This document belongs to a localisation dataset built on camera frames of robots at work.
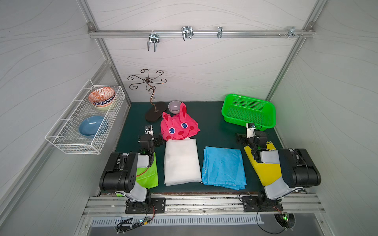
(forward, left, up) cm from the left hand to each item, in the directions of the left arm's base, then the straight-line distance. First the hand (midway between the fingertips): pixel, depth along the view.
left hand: (153, 134), depth 94 cm
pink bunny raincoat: (+11, -15, -6) cm, 19 cm away
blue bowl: (-13, +21, +26) cm, 36 cm away
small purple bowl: (+27, -10, -3) cm, 29 cm away
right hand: (+4, -60, 0) cm, 60 cm away
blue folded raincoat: (-20, -44, -5) cm, 49 cm away
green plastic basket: (+27, -64, -5) cm, 70 cm away
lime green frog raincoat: (-25, -1, -5) cm, 26 cm away
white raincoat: (-17, -19, -4) cm, 26 cm away
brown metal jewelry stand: (+22, +4, -4) cm, 22 cm away
